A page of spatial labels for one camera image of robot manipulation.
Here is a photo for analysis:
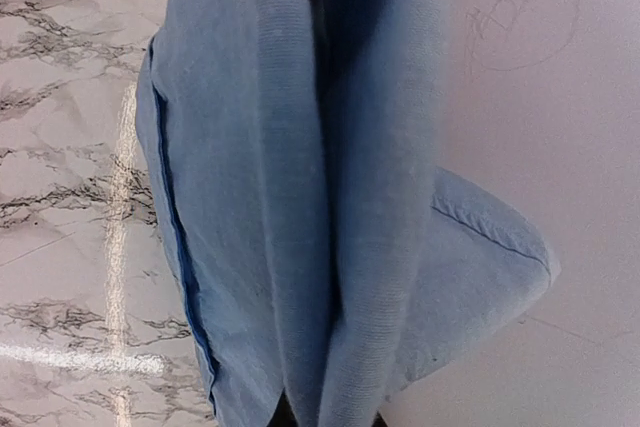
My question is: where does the light blue button shirt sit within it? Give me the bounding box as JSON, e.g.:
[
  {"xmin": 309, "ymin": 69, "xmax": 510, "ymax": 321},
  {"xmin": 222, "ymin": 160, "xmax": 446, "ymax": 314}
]
[{"xmin": 136, "ymin": 0, "xmax": 559, "ymax": 426}]

